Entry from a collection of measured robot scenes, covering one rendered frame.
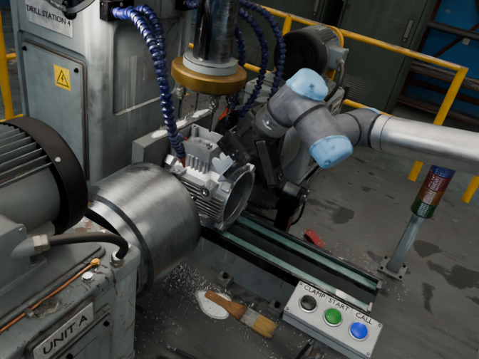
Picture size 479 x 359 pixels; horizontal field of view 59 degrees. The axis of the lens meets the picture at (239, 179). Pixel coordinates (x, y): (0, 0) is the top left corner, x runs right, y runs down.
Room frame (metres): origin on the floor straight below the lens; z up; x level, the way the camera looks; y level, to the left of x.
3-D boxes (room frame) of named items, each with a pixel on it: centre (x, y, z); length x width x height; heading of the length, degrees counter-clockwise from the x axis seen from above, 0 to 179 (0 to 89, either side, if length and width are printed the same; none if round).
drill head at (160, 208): (0.64, 0.23, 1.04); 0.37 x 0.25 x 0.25; 156
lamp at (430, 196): (1.03, -0.53, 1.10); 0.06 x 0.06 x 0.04
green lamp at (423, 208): (1.03, -0.53, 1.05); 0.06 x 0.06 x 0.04
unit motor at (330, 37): (1.54, -0.20, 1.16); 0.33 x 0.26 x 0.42; 156
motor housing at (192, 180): (0.97, 0.08, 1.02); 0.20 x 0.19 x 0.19; 67
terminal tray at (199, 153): (0.98, 0.12, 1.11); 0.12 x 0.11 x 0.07; 67
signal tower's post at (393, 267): (1.03, -0.53, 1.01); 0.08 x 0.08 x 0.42; 66
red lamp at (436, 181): (1.03, -0.53, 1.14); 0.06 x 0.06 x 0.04
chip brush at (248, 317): (0.73, -0.07, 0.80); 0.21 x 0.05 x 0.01; 67
